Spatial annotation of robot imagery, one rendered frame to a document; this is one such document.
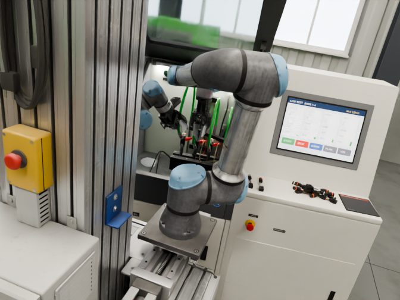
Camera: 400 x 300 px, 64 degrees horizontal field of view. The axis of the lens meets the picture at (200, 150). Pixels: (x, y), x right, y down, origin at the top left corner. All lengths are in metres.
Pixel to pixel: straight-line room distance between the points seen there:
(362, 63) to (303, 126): 3.88
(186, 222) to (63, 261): 0.46
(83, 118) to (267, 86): 0.47
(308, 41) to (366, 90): 3.70
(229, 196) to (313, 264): 0.89
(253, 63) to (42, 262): 0.66
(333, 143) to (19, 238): 1.49
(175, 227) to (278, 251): 0.82
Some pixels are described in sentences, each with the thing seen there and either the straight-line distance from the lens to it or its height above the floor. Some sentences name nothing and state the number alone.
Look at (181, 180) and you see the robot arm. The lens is 1.01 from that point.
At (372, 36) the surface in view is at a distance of 5.59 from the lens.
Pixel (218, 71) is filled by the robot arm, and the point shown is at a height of 1.62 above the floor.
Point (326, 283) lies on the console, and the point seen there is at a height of 0.54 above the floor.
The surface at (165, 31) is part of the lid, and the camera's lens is 1.75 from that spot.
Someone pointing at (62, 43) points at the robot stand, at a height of 1.65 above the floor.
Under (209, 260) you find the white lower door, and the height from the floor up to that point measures 0.51.
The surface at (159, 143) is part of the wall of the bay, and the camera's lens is 2.16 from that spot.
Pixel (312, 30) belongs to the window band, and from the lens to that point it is 5.55.
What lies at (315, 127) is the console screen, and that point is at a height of 1.29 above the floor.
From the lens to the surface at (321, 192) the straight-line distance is 1.74.
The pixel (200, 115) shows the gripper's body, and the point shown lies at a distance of 1.37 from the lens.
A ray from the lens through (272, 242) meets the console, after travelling 1.76.
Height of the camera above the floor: 1.74
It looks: 23 degrees down
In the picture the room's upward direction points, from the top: 9 degrees clockwise
